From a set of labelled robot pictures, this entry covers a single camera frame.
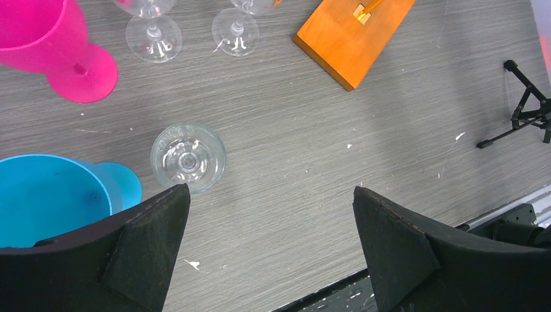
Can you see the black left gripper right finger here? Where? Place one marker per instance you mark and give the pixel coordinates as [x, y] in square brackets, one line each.
[452, 267]

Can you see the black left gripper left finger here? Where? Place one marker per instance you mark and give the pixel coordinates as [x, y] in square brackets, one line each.
[121, 263]

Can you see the blue wine glass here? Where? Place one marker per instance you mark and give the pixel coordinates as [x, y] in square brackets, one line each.
[43, 196]

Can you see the clear wine glass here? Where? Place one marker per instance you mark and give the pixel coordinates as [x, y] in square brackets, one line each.
[235, 30]
[150, 34]

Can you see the pink wine glass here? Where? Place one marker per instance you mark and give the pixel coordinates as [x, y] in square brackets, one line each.
[51, 38]

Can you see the orange wooden rack base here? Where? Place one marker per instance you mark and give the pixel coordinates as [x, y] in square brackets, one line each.
[341, 45]

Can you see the small black tripod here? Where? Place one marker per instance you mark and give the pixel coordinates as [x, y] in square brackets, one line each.
[520, 119]

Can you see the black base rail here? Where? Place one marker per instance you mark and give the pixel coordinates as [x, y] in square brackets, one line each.
[495, 232]

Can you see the gold wire wine glass rack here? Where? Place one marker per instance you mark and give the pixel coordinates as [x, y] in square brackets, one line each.
[362, 13]

